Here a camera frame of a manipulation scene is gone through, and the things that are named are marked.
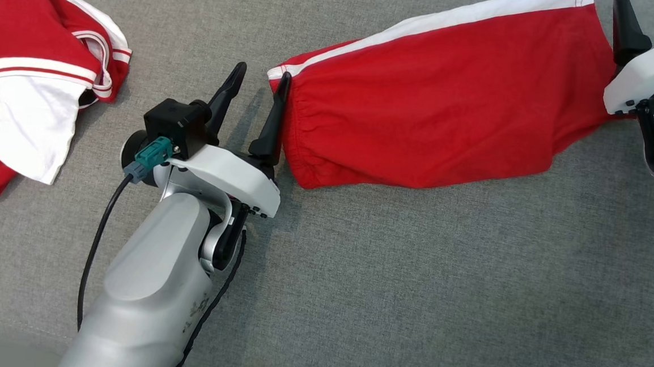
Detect braided black cable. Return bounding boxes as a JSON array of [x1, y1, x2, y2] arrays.
[[168, 225, 249, 367]]

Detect red shorts with white stripe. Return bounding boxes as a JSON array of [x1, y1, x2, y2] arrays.
[[260, 0, 643, 210]]

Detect red white basketball jersey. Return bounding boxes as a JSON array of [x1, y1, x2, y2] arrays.
[[0, 0, 136, 217]]

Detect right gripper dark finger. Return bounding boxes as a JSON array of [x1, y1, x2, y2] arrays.
[[609, 0, 654, 71]]

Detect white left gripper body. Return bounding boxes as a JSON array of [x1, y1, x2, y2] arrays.
[[118, 130, 285, 220]]

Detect thin smooth black cable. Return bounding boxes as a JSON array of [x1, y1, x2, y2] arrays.
[[75, 171, 135, 335]]

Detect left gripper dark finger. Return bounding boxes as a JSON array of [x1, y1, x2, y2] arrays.
[[247, 70, 293, 168], [204, 60, 248, 148]]

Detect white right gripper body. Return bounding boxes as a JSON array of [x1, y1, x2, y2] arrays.
[[598, 29, 654, 174]]

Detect teal grey cable connector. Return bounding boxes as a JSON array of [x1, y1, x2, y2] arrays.
[[122, 134, 175, 187]]

